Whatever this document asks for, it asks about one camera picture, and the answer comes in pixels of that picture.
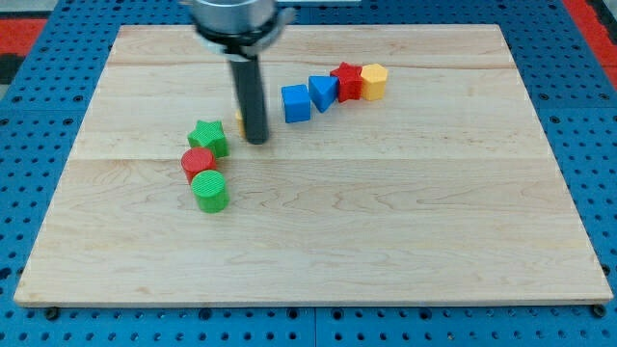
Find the yellow heart block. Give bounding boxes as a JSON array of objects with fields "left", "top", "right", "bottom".
[{"left": 235, "top": 110, "right": 246, "bottom": 139}]

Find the red star block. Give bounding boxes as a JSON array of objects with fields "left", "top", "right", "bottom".
[{"left": 330, "top": 62, "right": 362, "bottom": 103}]

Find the blue cube block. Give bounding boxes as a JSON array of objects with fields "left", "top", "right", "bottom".
[{"left": 281, "top": 85, "right": 311, "bottom": 123}]

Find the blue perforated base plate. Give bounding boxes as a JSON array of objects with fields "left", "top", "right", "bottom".
[{"left": 1, "top": 0, "right": 616, "bottom": 346}]

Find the blue triangle block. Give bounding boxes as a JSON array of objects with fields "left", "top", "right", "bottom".
[{"left": 308, "top": 75, "right": 338, "bottom": 113}]

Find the green cylinder block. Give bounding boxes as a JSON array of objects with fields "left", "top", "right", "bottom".
[{"left": 191, "top": 170, "right": 229, "bottom": 213}]

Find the black cylindrical pointer rod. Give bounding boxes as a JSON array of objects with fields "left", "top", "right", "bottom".
[{"left": 229, "top": 56, "right": 269, "bottom": 145}]

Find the yellow hexagon block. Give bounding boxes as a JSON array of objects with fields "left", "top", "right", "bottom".
[{"left": 361, "top": 64, "right": 389, "bottom": 101}]

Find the wooden board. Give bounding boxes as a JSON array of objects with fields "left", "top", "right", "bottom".
[{"left": 14, "top": 24, "right": 613, "bottom": 308}]

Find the red cylinder block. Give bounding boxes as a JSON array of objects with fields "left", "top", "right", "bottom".
[{"left": 180, "top": 147, "right": 217, "bottom": 183}]

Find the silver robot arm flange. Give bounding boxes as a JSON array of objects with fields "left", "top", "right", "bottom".
[{"left": 189, "top": 0, "right": 297, "bottom": 62}]

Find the green star block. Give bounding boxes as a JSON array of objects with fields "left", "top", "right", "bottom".
[{"left": 187, "top": 120, "right": 229, "bottom": 158}]

